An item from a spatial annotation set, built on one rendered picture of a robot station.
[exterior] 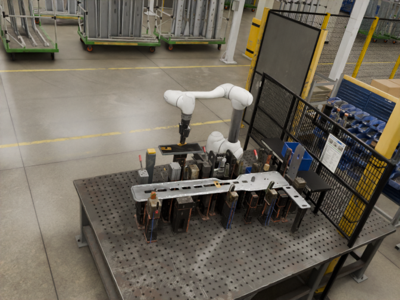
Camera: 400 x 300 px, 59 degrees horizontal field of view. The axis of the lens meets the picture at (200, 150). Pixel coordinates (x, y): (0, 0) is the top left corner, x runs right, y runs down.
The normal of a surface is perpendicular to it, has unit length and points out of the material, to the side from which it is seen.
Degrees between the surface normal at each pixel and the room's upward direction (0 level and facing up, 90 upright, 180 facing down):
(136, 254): 0
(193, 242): 0
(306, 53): 90
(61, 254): 0
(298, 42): 89
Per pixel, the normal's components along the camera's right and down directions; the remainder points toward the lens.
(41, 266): 0.15, -0.85
